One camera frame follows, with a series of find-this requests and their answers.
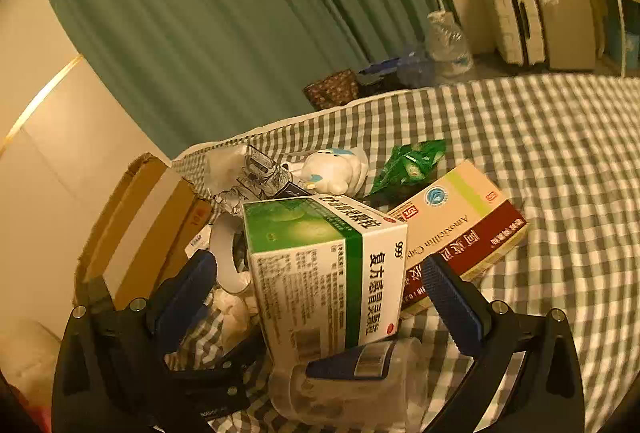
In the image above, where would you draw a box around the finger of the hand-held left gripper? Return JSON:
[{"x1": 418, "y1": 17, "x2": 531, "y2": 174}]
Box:
[{"x1": 165, "y1": 330, "x2": 266, "y2": 421}]

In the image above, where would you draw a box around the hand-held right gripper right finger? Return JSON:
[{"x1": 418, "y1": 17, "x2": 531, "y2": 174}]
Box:
[{"x1": 422, "y1": 254, "x2": 586, "y2": 433}]

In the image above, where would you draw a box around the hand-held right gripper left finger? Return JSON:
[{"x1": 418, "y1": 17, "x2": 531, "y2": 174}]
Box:
[{"x1": 52, "y1": 249, "x2": 221, "y2": 433}]

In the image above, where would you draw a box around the brown cardboard box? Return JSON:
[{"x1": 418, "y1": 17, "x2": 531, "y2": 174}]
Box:
[{"x1": 75, "y1": 152, "x2": 216, "y2": 314}]

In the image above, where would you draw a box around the green and white medicine box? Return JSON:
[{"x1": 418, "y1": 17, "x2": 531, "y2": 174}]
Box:
[{"x1": 242, "y1": 196, "x2": 408, "y2": 364}]

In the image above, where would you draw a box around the white toy with blue star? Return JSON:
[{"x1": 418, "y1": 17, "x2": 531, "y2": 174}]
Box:
[{"x1": 280, "y1": 148, "x2": 371, "y2": 200}]

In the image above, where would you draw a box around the crumpled white tissue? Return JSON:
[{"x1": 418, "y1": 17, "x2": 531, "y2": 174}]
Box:
[{"x1": 205, "y1": 290, "x2": 261, "y2": 354}]

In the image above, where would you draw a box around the white tape roll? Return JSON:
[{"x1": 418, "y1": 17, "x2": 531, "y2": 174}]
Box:
[{"x1": 209, "y1": 213, "x2": 253, "y2": 296}]

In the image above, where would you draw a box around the beige and maroon medicine box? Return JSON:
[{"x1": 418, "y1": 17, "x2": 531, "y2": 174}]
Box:
[{"x1": 387, "y1": 159, "x2": 529, "y2": 316}]

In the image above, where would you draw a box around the clear plastic container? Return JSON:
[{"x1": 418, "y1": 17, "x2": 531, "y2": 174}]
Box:
[{"x1": 270, "y1": 338, "x2": 431, "y2": 429}]

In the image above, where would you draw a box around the dark blue tube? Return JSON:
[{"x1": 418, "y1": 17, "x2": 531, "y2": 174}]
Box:
[{"x1": 307, "y1": 344, "x2": 396, "y2": 381}]

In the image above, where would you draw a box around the green snack packet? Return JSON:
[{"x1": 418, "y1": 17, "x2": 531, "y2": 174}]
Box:
[{"x1": 370, "y1": 139, "x2": 447, "y2": 199}]

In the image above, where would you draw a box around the blue plastic bag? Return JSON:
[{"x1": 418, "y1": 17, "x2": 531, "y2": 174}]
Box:
[{"x1": 357, "y1": 46, "x2": 436, "y2": 91}]

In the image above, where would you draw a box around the brown patterned box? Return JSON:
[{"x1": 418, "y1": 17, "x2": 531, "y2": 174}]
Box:
[{"x1": 303, "y1": 68, "x2": 362, "y2": 110}]

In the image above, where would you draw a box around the large clear water bottle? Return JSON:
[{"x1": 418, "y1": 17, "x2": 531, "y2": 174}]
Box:
[{"x1": 427, "y1": 10, "x2": 475, "y2": 79}]

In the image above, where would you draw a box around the green curtain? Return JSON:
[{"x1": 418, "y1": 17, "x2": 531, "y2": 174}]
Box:
[{"x1": 32, "y1": 0, "x2": 458, "y2": 159}]

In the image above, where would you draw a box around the white suitcase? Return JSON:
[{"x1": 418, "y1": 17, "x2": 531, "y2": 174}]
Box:
[{"x1": 475, "y1": 0, "x2": 547, "y2": 66}]

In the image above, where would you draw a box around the grey fridge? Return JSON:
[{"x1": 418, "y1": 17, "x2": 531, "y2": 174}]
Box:
[{"x1": 520, "y1": 0, "x2": 598, "y2": 71}]

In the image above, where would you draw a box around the white cabinet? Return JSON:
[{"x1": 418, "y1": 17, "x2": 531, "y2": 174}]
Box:
[{"x1": 582, "y1": 0, "x2": 640, "y2": 79}]

